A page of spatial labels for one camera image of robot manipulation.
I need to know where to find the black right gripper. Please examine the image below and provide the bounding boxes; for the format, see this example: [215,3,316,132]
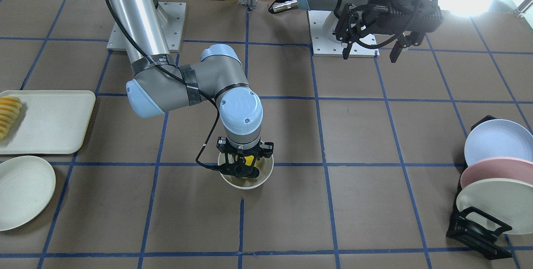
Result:
[216,137,274,178]

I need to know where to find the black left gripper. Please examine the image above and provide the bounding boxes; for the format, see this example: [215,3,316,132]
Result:
[335,0,445,63]

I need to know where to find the yellow lemon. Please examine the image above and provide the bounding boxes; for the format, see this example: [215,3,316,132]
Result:
[245,155,261,168]

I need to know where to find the cream ceramic bowl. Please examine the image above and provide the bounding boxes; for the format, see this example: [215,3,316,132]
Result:
[220,155,274,190]

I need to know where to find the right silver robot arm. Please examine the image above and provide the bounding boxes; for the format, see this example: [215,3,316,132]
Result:
[105,0,274,179]

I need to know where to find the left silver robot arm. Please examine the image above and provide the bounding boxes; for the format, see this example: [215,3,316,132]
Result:
[297,0,444,63]

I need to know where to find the lavender plate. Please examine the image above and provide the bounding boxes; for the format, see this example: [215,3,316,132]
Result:
[464,119,533,165]

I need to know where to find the pink plate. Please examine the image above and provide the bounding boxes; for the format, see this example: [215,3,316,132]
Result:
[459,157,533,188]

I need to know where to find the white rectangular tray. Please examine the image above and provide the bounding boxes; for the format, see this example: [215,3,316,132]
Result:
[0,90,96,155]

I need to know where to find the black dish rack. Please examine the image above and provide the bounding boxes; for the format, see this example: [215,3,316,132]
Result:
[446,119,532,260]

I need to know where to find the cream plate in rack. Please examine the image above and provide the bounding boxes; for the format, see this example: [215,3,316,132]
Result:
[456,178,533,234]

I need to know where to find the cream round plate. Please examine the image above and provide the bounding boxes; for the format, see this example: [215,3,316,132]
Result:
[0,155,56,231]

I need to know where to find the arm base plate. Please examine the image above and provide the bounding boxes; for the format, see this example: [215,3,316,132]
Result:
[308,10,380,58]
[107,1,187,53]

